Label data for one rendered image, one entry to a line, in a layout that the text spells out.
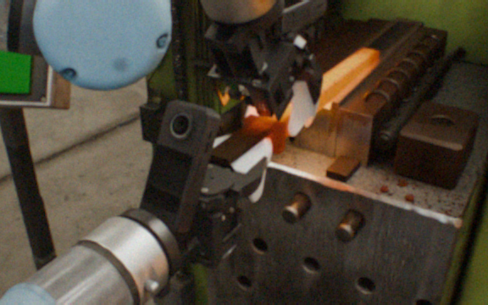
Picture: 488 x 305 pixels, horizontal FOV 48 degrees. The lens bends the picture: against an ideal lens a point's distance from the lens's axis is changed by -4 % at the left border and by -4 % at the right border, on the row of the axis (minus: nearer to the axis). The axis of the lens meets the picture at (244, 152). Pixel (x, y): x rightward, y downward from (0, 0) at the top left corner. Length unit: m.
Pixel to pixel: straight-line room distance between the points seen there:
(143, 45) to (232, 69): 0.24
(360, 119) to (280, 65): 0.23
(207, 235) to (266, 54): 0.19
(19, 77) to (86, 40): 0.59
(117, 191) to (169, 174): 1.90
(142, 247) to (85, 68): 0.19
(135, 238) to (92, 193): 1.95
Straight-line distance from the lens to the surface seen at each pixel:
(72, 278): 0.43
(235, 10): 0.51
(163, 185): 0.50
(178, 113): 0.50
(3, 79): 0.92
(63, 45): 0.31
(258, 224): 0.85
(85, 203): 2.36
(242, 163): 0.57
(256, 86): 0.55
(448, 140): 0.75
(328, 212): 0.78
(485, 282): 1.02
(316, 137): 0.80
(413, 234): 0.74
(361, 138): 0.77
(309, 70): 0.61
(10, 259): 2.16
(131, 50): 0.32
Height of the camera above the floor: 1.32
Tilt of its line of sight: 31 degrees down
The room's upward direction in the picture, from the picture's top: straight up
